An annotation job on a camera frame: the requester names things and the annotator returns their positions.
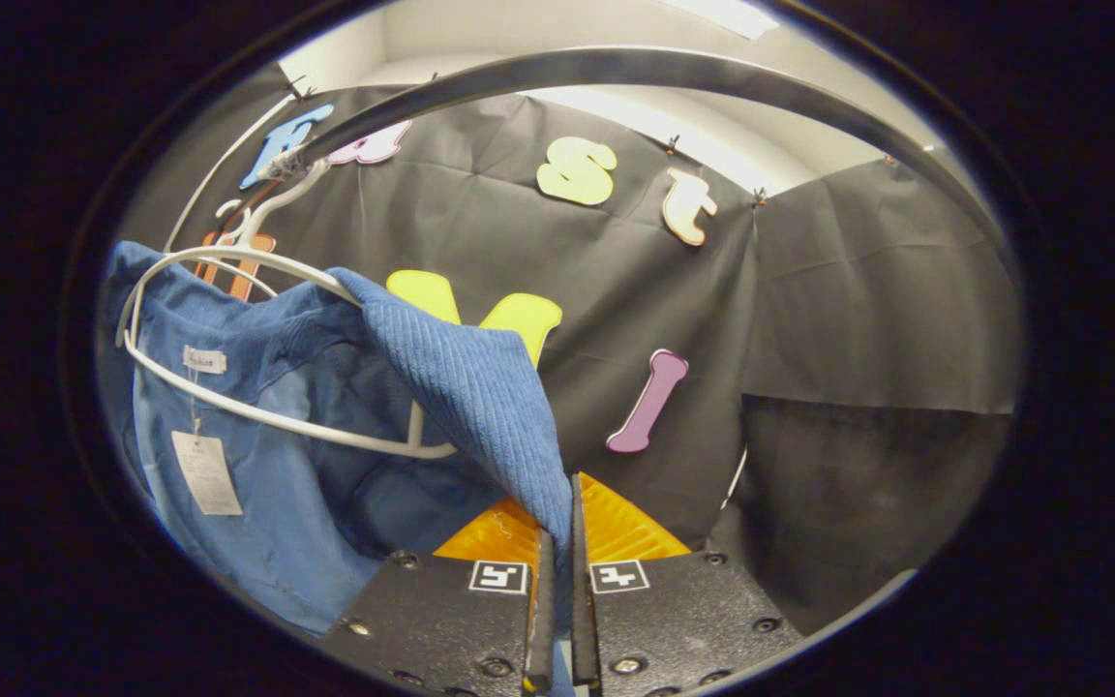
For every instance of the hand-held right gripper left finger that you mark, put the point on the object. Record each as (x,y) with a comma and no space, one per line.
(441,620)

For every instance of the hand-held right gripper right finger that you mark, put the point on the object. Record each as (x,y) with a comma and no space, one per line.
(674,610)

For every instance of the blue shirt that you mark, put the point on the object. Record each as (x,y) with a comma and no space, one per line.
(325,503)

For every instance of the black clothes rack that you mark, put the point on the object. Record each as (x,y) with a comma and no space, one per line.
(635,68)

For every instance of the ceiling light panel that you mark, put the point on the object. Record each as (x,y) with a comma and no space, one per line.
(722,15)

